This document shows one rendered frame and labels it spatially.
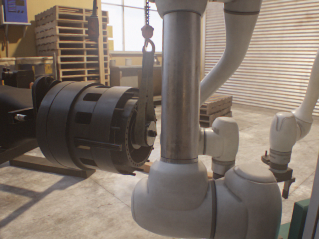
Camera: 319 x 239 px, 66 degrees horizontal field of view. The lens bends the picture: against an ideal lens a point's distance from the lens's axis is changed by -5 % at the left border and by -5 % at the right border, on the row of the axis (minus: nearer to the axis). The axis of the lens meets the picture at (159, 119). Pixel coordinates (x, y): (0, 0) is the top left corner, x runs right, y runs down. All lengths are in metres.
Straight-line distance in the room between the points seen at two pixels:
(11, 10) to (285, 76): 5.96
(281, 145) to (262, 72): 5.72
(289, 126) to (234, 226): 0.55
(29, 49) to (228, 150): 5.34
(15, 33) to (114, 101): 4.70
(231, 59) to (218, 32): 6.75
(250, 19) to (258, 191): 0.44
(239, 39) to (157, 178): 0.44
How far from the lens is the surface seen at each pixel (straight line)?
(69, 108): 1.44
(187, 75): 0.63
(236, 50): 0.77
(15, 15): 5.67
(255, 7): 0.74
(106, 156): 1.35
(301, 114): 1.23
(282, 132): 1.10
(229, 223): 0.67
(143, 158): 1.57
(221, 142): 0.92
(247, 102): 7.04
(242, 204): 0.65
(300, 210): 0.71
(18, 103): 1.94
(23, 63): 4.54
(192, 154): 0.65
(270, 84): 6.71
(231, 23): 0.75
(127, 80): 6.21
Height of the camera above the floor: 1.27
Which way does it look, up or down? 13 degrees down
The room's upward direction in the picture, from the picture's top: straight up
